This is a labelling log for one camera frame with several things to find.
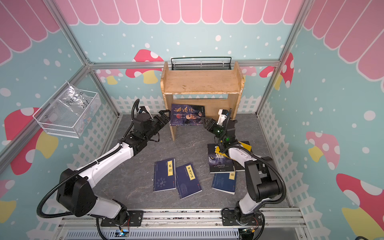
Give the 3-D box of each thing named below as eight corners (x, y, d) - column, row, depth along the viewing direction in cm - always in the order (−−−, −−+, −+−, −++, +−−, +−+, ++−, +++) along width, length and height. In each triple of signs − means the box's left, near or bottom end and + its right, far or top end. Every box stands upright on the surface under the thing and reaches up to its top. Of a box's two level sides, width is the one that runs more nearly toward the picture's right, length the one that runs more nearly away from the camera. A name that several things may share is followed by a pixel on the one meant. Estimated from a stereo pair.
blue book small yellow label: (212, 194, 84) (212, 193, 82) (211, 174, 91) (211, 173, 89) (239, 194, 84) (240, 193, 82) (235, 174, 91) (236, 173, 89)
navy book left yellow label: (154, 192, 85) (153, 190, 82) (155, 162, 96) (154, 160, 94) (176, 189, 86) (175, 187, 83) (175, 160, 97) (174, 158, 95)
